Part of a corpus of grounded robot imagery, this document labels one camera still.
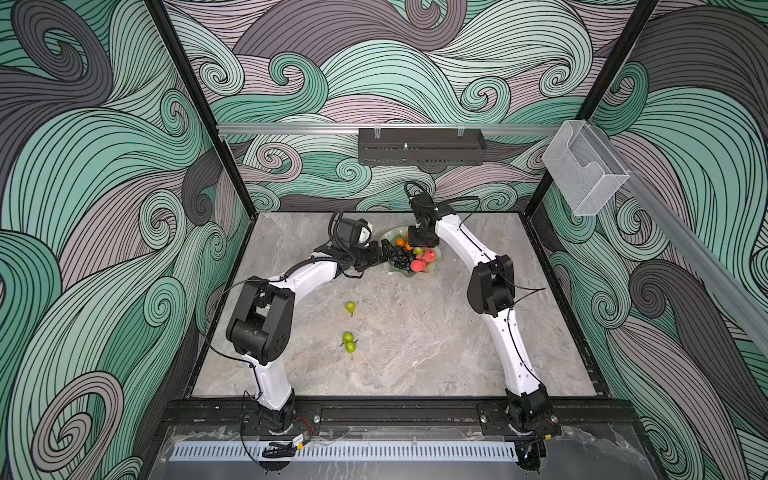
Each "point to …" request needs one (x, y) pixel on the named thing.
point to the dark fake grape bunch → (403, 259)
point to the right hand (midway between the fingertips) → (417, 241)
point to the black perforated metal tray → (421, 147)
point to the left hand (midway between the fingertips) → (389, 253)
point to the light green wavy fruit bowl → (391, 236)
